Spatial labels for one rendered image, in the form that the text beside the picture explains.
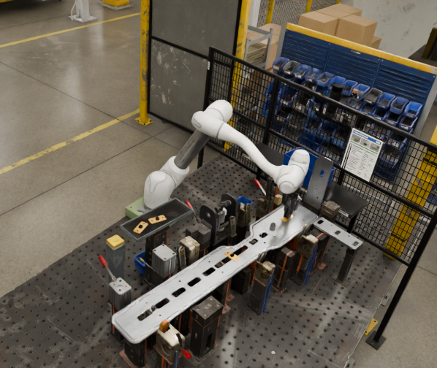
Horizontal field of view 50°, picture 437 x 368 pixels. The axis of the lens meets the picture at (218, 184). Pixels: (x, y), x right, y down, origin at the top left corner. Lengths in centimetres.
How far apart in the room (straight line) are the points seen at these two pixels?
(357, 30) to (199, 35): 275
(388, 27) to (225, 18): 490
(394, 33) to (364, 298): 664
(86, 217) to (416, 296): 282
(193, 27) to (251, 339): 319
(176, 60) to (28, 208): 208
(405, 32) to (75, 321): 756
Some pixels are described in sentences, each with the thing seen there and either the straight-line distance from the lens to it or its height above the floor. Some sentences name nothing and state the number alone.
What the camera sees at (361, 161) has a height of 126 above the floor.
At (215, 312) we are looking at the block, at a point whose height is 102.
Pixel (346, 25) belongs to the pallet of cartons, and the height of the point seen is 99.
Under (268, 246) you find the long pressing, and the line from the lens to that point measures 258.
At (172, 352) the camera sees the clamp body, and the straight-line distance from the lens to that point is 205.
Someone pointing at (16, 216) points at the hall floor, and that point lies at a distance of 435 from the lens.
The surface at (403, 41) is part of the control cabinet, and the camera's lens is 898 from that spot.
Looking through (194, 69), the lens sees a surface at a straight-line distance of 491.
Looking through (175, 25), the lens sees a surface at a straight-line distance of 495.
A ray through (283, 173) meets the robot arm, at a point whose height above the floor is 143.
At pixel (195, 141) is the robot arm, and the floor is 126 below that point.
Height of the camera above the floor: 271
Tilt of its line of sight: 35 degrees down
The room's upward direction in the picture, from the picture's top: 8 degrees clockwise
